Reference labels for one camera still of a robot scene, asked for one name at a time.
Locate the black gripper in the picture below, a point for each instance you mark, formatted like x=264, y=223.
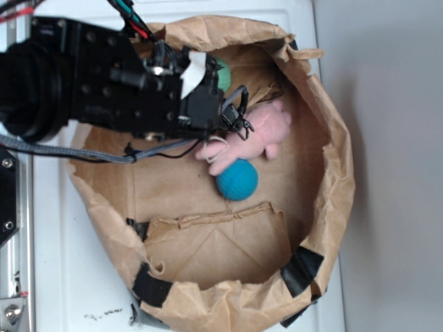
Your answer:
x=179, y=98

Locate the green foam ball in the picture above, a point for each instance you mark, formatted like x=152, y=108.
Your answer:
x=223, y=74

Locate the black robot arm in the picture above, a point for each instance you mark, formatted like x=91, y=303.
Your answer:
x=71, y=70

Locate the blue foam ball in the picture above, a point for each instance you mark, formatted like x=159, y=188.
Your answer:
x=238, y=181

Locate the pink plush bunny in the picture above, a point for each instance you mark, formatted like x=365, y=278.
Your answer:
x=270, y=126

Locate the brown paper bag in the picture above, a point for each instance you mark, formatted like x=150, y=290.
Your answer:
x=197, y=262

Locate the white plastic tray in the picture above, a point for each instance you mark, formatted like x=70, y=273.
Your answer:
x=76, y=285

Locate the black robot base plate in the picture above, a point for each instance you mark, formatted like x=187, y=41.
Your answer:
x=8, y=196

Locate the aluminium frame rail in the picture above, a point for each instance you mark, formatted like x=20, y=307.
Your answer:
x=18, y=311

